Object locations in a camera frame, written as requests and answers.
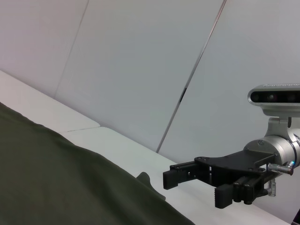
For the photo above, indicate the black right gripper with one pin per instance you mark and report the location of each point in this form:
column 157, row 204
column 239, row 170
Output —
column 234, row 166

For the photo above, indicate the dark green shirt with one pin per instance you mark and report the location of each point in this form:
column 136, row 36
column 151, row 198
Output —
column 58, row 175

